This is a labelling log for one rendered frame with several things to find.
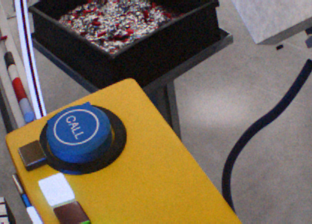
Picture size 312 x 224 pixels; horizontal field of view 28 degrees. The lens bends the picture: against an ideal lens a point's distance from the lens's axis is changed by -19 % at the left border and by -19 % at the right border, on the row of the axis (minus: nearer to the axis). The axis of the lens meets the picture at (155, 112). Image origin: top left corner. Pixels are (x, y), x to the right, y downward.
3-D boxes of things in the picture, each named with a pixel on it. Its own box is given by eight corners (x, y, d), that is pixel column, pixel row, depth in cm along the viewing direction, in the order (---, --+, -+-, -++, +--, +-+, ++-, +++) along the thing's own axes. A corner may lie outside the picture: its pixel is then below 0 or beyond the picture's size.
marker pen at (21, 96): (32, 110, 74) (11, 49, 84) (22, 114, 74) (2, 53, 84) (35, 119, 75) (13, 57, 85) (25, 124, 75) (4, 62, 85)
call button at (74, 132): (125, 155, 41) (120, 133, 40) (65, 179, 40) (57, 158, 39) (98, 113, 44) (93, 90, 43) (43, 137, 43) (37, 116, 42)
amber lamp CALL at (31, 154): (49, 164, 40) (46, 156, 40) (27, 173, 40) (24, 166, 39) (40, 144, 42) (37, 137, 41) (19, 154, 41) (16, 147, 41)
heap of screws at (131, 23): (210, 37, 89) (207, 20, 88) (119, 94, 84) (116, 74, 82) (117, -8, 101) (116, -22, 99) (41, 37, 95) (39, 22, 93)
